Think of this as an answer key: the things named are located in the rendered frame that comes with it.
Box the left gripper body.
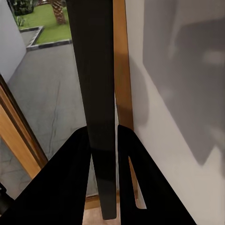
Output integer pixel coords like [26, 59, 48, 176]
[0, 198, 14, 216]

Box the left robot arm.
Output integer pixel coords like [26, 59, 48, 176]
[0, 183, 14, 216]

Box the poster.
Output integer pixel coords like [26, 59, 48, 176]
[66, 0, 117, 220]

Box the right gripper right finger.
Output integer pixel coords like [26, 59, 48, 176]
[118, 125, 197, 225]

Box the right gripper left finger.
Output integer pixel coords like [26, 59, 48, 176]
[0, 126, 91, 225]

